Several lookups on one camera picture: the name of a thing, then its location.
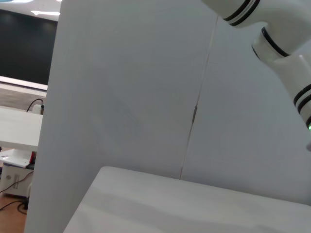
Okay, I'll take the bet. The white background table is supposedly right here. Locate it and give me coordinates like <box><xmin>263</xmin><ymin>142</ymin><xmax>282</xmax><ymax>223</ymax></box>
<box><xmin>0</xmin><ymin>106</ymin><xmax>44</xmax><ymax>149</ymax></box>

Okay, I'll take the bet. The ceiling light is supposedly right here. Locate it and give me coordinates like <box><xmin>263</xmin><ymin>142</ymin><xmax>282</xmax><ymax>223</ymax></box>
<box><xmin>30</xmin><ymin>9</ymin><xmax>61</xmax><ymax>17</ymax></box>

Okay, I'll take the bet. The white floor cabinet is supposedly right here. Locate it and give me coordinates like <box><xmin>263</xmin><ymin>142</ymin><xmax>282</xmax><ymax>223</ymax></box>
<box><xmin>0</xmin><ymin>148</ymin><xmax>35</xmax><ymax>197</ymax></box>

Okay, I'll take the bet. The white power adapter with cable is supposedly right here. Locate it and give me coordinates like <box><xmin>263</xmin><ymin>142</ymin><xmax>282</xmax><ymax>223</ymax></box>
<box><xmin>26</xmin><ymin>98</ymin><xmax>46</xmax><ymax>115</ymax></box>

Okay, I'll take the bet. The large dark wall screen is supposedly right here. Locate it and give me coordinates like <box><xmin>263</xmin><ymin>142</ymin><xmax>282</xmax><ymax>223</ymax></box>
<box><xmin>0</xmin><ymin>9</ymin><xmax>58</xmax><ymax>85</ymax></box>

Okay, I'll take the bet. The black floor cable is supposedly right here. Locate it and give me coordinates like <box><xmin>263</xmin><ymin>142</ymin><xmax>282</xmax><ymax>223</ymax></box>
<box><xmin>0</xmin><ymin>169</ymin><xmax>34</xmax><ymax>214</ymax></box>

